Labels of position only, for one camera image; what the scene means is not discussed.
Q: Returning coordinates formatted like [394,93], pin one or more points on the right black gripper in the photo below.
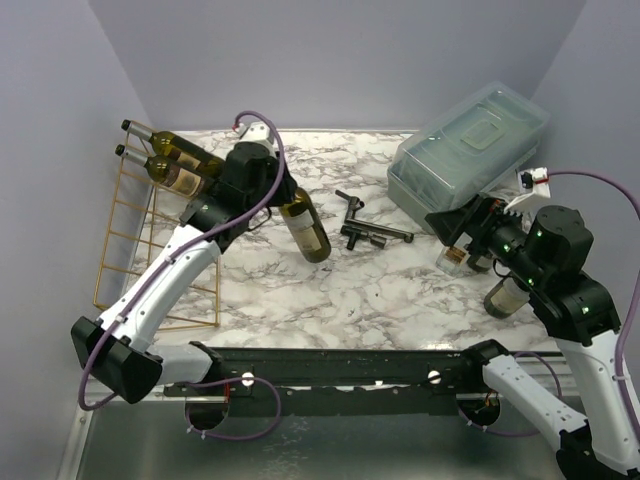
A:
[476,223]

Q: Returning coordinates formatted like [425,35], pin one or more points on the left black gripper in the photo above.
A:
[287,189]

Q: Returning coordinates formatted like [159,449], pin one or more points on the green wine bottle white label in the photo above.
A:
[306,228]

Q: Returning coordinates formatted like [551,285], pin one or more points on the green wine bottle brown label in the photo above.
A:
[166,172]

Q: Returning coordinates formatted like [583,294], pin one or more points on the green wine bottle silver neck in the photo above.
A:
[173,146]

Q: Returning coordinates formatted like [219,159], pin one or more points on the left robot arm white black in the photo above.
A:
[115,348]

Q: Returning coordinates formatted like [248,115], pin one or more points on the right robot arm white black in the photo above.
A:
[578,313]

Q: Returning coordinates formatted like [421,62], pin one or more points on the green wine bottle near arm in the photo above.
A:
[505,298]

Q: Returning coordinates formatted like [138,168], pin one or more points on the clear square glass bottle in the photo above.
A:
[452,259]

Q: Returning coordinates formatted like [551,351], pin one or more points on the green wine bottle behind gripper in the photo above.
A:
[480,263]

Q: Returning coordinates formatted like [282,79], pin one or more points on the clear plastic storage box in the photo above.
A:
[468,149]

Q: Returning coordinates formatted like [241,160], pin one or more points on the dark metal lever corkscrew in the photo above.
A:
[355,204]

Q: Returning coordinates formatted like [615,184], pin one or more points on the black T-handle corkscrew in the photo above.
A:
[355,234]

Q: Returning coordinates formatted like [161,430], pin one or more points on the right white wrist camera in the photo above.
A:
[534,190]

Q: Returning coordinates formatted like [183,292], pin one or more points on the gold wire wine rack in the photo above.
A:
[143,214]

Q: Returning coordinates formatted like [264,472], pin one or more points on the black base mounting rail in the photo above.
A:
[261,383]

